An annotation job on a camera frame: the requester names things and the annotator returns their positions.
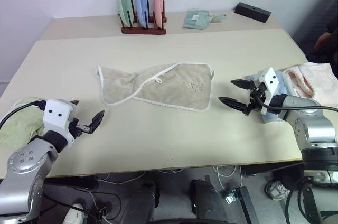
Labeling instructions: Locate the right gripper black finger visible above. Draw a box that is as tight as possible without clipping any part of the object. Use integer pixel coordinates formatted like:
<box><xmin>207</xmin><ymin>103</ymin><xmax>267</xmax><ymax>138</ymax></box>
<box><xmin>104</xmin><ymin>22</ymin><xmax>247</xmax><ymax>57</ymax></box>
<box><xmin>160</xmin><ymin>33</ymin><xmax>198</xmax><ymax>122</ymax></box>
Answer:
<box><xmin>230</xmin><ymin>78</ymin><xmax>257</xmax><ymax>90</ymax></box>
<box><xmin>218</xmin><ymin>97</ymin><xmax>249</xmax><ymax>115</ymax></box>

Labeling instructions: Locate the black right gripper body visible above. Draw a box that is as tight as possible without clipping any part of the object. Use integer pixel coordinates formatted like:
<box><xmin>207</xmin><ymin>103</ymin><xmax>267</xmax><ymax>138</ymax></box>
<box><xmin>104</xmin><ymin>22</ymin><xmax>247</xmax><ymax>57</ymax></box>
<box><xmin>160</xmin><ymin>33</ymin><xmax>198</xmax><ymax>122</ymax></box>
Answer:
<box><xmin>243</xmin><ymin>82</ymin><xmax>268</xmax><ymax>116</ymax></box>

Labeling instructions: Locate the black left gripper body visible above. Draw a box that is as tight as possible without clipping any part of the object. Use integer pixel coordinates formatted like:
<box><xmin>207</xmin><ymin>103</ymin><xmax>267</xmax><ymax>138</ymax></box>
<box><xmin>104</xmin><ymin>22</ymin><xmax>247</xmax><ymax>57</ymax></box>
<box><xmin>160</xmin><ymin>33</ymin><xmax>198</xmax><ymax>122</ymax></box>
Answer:
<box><xmin>68</xmin><ymin>117</ymin><xmax>90</xmax><ymax>137</ymax></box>

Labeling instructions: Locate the light blue towel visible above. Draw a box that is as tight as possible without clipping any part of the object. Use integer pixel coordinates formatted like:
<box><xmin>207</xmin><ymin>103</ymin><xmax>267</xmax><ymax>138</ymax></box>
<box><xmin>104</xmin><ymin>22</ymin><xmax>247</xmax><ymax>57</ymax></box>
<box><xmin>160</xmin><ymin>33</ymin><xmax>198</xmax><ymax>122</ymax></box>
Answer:
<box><xmin>244</xmin><ymin>72</ymin><xmax>292</xmax><ymax>125</ymax></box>

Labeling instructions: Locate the beige towel with white trim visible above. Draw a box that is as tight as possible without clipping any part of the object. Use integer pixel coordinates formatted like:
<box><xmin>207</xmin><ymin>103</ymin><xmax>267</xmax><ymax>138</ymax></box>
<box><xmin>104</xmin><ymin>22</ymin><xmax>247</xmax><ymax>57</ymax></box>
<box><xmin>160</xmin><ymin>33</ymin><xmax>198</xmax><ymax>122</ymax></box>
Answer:
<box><xmin>93</xmin><ymin>61</ymin><xmax>215</xmax><ymax>113</ymax></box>

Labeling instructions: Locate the green towel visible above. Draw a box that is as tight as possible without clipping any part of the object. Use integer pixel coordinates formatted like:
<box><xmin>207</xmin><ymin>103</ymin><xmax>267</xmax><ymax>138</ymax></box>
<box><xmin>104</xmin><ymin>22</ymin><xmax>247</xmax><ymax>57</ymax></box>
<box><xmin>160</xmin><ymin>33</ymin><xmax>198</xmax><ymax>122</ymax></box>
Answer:
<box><xmin>0</xmin><ymin>97</ymin><xmax>48</xmax><ymax>154</ymax></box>

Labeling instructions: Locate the pink towel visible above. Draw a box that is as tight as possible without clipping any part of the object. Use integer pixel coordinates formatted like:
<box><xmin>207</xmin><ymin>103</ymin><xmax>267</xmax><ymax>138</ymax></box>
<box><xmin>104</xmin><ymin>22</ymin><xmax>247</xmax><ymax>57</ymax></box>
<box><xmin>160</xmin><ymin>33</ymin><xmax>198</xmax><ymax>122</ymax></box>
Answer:
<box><xmin>282</xmin><ymin>62</ymin><xmax>338</xmax><ymax>102</ymax></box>

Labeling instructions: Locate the person's bare hand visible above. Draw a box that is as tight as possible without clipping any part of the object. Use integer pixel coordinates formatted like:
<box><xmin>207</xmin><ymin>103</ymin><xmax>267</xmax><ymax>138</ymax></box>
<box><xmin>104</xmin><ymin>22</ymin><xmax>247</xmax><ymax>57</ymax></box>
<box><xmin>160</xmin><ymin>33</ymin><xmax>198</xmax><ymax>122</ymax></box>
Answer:
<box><xmin>314</xmin><ymin>32</ymin><xmax>334</xmax><ymax>51</ymax></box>

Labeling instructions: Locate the black rectangular box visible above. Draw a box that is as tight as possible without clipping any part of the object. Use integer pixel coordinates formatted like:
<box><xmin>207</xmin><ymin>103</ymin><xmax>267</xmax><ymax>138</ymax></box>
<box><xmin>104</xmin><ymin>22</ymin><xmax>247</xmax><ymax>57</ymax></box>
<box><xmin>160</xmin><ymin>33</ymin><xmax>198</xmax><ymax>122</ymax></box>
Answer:
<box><xmin>234</xmin><ymin>2</ymin><xmax>273</xmax><ymax>24</ymax></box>

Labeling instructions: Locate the folded mint green cloth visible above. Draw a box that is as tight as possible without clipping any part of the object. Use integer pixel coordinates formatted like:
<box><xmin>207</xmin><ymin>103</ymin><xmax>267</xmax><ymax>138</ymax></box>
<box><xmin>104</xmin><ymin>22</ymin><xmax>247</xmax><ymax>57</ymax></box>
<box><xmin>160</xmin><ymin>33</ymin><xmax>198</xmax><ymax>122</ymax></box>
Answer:
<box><xmin>182</xmin><ymin>9</ymin><xmax>228</xmax><ymax>31</ymax></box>

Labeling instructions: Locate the white shoe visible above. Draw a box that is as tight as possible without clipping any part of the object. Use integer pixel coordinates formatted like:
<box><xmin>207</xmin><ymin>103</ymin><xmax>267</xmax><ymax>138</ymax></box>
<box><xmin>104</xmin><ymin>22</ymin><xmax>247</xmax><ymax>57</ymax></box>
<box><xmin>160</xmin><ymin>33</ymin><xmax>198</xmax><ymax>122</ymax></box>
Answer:
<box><xmin>64</xmin><ymin>202</ymin><xmax>86</xmax><ymax>224</ymax></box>

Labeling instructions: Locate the dark rounded shape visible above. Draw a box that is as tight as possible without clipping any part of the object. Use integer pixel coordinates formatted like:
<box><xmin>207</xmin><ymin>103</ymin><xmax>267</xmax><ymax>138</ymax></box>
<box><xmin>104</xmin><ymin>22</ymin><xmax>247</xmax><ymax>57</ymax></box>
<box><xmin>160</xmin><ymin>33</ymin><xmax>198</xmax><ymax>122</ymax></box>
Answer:
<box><xmin>190</xmin><ymin>178</ymin><xmax>228</xmax><ymax>224</ymax></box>
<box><xmin>123</xmin><ymin>180</ymin><xmax>161</xmax><ymax>224</ymax></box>

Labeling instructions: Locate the grey sneaker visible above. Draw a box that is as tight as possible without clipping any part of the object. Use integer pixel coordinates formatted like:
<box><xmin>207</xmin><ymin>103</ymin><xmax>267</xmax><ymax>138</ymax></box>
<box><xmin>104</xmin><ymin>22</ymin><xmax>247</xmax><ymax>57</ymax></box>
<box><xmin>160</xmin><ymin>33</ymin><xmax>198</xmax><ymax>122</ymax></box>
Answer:
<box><xmin>265</xmin><ymin>180</ymin><xmax>291</xmax><ymax>202</ymax></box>

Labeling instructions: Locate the dark wooden plate rack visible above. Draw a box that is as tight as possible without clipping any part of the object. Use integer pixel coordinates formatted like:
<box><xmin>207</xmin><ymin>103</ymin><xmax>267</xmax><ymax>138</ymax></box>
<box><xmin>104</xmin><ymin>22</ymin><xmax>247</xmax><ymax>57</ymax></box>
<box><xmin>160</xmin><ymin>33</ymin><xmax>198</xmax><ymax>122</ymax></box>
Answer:
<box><xmin>117</xmin><ymin>0</ymin><xmax>168</xmax><ymax>35</ymax></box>

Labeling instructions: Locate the black metal bar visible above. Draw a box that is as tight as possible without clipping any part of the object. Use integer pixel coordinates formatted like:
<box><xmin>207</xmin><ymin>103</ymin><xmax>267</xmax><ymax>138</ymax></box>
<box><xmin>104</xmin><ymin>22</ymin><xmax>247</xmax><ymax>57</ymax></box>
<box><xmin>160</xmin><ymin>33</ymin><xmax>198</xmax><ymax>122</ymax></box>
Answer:
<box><xmin>231</xmin><ymin>186</ymin><xmax>261</xmax><ymax>224</ymax></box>

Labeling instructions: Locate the person in dark clothing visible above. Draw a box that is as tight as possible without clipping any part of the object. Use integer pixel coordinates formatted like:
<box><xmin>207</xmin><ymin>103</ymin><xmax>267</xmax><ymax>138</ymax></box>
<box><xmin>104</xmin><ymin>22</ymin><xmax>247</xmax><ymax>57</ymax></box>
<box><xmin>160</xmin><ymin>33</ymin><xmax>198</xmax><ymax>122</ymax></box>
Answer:
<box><xmin>303</xmin><ymin>0</ymin><xmax>338</xmax><ymax>63</ymax></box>

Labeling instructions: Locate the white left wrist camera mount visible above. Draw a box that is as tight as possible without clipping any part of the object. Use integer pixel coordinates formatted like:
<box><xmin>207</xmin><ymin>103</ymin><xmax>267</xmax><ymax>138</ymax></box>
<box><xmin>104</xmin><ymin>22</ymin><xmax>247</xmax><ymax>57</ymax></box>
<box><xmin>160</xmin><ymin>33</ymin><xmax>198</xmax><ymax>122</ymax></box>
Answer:
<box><xmin>41</xmin><ymin>99</ymin><xmax>77</xmax><ymax>147</ymax></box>

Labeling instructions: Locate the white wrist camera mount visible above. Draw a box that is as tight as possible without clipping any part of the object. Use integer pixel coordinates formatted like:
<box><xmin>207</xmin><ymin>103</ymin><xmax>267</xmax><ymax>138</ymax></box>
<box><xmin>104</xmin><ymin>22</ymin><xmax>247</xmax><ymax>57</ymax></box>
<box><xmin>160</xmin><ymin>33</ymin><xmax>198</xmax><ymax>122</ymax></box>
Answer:
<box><xmin>41</xmin><ymin>99</ymin><xmax>77</xmax><ymax>147</ymax></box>
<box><xmin>257</xmin><ymin>67</ymin><xmax>280</xmax><ymax>115</ymax></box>

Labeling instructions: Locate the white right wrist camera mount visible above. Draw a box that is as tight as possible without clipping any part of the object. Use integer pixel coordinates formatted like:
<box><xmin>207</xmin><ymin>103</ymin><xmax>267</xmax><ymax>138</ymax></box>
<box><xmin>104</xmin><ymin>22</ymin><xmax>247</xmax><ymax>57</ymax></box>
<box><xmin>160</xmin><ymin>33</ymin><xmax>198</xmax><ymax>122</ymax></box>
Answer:
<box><xmin>257</xmin><ymin>67</ymin><xmax>280</xmax><ymax>115</ymax></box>

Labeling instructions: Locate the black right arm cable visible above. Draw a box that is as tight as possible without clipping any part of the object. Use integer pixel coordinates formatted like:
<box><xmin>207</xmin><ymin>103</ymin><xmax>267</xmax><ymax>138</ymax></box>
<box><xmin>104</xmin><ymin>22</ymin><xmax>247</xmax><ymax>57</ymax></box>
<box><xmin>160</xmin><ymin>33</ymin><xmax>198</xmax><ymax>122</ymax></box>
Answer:
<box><xmin>256</xmin><ymin>89</ymin><xmax>338</xmax><ymax>112</ymax></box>

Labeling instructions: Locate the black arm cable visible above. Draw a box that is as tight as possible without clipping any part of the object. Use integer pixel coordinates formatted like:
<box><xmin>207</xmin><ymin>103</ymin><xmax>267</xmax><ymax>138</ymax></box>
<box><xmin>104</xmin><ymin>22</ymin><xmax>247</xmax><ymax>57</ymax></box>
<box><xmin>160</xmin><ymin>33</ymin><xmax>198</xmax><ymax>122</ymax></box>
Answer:
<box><xmin>0</xmin><ymin>99</ymin><xmax>47</xmax><ymax>131</ymax></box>
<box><xmin>256</xmin><ymin>89</ymin><xmax>338</xmax><ymax>112</ymax></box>

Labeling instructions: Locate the white cable under table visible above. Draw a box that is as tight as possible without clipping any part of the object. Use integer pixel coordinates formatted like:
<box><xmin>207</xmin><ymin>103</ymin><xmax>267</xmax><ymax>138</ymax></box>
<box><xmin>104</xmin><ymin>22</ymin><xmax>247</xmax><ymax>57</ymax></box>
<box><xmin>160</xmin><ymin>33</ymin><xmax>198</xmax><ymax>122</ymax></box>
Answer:
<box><xmin>95</xmin><ymin>171</ymin><xmax>146</xmax><ymax>185</ymax></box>
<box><xmin>210</xmin><ymin>165</ymin><xmax>244</xmax><ymax>191</ymax></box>

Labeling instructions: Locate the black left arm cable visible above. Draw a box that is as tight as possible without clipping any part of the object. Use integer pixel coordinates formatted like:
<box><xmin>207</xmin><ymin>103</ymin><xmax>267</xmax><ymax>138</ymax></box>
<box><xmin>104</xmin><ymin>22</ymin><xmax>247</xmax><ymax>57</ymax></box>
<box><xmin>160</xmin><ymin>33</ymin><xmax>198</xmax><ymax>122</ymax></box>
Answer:
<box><xmin>0</xmin><ymin>99</ymin><xmax>47</xmax><ymax>131</ymax></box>

